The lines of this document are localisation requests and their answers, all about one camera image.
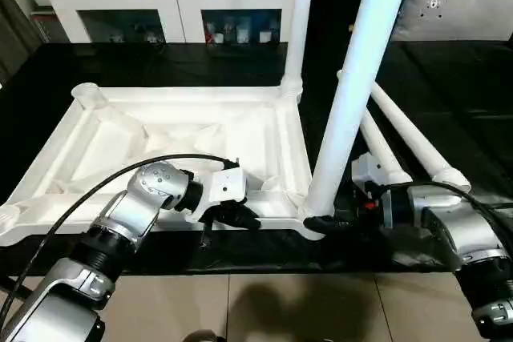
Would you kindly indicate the white plastic table leg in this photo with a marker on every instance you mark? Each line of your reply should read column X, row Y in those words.
column 300, row 17
column 421, row 142
column 360, row 57
column 380, row 146

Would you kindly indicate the white plastic table top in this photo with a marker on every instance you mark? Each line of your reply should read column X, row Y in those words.
column 160, row 125

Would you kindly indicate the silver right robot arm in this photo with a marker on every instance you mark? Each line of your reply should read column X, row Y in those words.
column 461, row 230

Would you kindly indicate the brown rounded robot part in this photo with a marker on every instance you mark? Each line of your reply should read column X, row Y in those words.
column 204, row 336

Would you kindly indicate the light grey cushion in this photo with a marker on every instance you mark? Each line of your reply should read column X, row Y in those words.
column 457, row 9

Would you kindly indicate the white sideboard with glass doors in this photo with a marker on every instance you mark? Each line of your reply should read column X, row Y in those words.
column 168, row 1

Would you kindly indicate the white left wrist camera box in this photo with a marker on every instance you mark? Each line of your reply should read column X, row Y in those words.
column 226, row 186

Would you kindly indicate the black metal frame bar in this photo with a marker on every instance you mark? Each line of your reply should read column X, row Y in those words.
column 16, row 289

